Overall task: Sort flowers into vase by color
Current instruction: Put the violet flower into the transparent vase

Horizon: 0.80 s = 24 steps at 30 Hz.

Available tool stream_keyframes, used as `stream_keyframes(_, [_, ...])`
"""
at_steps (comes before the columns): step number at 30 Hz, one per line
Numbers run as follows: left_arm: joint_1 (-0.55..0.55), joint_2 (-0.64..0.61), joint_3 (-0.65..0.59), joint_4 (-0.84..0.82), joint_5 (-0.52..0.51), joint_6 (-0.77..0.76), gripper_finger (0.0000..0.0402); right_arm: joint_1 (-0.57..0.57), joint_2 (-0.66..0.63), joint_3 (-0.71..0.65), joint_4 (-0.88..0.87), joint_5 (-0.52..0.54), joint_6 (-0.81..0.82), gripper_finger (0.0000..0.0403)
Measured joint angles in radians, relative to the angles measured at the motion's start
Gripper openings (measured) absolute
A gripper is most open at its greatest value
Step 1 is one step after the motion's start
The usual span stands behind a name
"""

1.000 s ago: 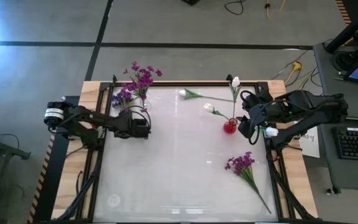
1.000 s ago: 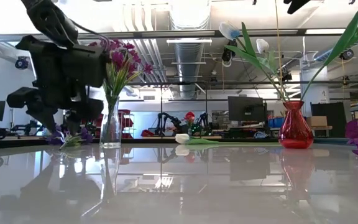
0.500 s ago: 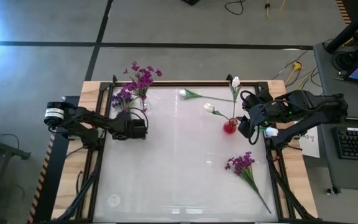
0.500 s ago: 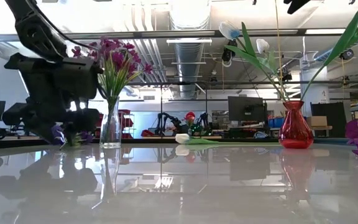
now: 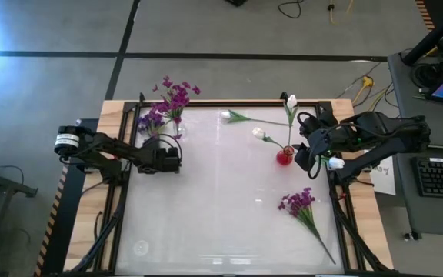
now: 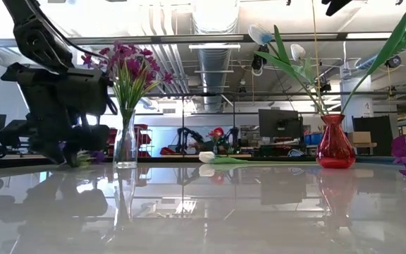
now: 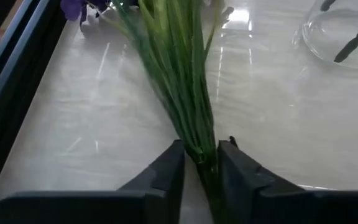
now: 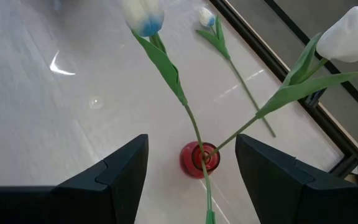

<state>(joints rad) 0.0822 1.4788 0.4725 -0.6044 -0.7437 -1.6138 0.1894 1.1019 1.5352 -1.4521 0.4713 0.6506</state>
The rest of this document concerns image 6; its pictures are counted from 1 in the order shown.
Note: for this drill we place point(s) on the blue flexible duct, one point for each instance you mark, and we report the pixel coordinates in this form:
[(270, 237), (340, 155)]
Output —
[(372, 60)]

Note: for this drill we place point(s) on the clear glass vase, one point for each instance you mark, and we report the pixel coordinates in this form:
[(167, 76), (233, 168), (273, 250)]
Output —
[(125, 155)]

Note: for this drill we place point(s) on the red glass vase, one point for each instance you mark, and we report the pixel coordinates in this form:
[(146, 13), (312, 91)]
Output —
[(335, 148)]

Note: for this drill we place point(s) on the ceiling strip light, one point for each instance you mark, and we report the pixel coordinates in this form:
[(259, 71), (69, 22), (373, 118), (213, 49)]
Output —
[(214, 46)]

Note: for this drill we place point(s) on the black background rig frame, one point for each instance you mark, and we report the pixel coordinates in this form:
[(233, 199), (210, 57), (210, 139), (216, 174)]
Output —
[(183, 116)]

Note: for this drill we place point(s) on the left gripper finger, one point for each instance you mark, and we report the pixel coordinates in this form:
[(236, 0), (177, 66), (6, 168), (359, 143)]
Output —
[(93, 135), (48, 137)]

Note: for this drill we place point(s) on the blue bin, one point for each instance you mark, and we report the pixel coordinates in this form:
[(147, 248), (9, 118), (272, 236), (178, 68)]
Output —
[(312, 138)]

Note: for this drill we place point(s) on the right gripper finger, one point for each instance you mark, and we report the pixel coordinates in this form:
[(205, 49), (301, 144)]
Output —
[(333, 5)]

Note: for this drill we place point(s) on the person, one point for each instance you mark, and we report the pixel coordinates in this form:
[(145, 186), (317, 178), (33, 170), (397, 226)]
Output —
[(218, 132)]

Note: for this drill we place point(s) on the overhead frame bar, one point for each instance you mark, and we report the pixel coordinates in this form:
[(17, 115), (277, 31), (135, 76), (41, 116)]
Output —
[(196, 38)]

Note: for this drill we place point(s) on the silver ceiling duct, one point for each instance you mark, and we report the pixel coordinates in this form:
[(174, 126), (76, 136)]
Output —
[(215, 70)]

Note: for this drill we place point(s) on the black ceiling-hung camera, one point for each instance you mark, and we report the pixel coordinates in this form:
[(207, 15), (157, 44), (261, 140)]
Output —
[(259, 61), (324, 86), (393, 61)]

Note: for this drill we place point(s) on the dark violet artificial flower bunch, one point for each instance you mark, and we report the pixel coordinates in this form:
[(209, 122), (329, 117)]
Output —
[(83, 158)]

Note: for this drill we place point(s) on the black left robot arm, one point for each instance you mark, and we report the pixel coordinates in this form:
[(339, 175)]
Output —
[(35, 40)]

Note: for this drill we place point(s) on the cardboard box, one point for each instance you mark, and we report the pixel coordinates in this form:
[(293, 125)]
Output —
[(359, 137)]

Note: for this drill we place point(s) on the black panel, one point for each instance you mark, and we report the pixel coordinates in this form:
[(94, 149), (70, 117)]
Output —
[(379, 134)]

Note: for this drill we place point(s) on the red bin shelf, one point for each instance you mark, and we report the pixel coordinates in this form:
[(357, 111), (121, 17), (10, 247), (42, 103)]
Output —
[(144, 139)]

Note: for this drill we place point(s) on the black background robot arm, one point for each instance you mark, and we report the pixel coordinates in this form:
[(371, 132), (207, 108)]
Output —
[(233, 135), (183, 135)]

